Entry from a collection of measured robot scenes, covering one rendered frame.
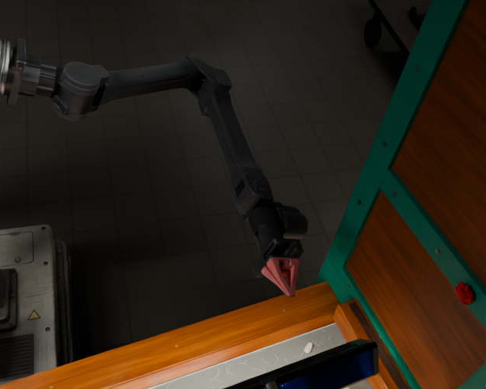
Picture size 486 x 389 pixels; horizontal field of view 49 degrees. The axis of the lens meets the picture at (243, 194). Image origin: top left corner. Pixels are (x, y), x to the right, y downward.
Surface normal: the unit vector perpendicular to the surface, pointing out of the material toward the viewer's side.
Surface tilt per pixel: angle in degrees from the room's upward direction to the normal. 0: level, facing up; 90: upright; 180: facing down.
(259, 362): 0
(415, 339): 90
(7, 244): 0
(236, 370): 0
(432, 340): 90
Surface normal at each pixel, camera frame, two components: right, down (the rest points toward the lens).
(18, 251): 0.12, -0.65
